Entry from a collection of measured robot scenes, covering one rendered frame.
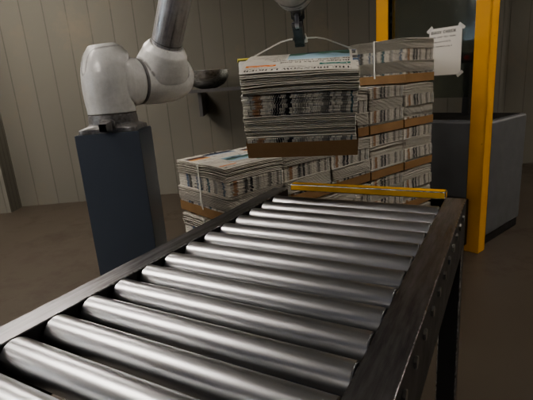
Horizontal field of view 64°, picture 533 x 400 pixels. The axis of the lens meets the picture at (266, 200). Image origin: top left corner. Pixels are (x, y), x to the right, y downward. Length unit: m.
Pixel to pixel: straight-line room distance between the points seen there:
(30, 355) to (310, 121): 0.77
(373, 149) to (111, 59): 1.31
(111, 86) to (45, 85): 3.71
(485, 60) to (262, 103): 1.89
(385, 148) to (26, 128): 3.96
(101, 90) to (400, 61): 1.54
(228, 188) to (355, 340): 1.11
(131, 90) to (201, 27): 3.37
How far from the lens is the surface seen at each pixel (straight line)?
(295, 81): 1.06
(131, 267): 0.86
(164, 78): 1.54
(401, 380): 0.52
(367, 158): 2.20
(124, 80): 1.48
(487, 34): 2.80
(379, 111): 2.23
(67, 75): 5.06
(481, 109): 2.81
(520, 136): 3.39
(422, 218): 1.04
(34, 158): 5.29
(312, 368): 0.54
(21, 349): 0.68
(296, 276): 0.74
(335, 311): 0.64
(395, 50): 2.45
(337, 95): 1.07
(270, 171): 1.72
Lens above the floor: 1.11
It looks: 15 degrees down
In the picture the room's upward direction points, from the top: 4 degrees counter-clockwise
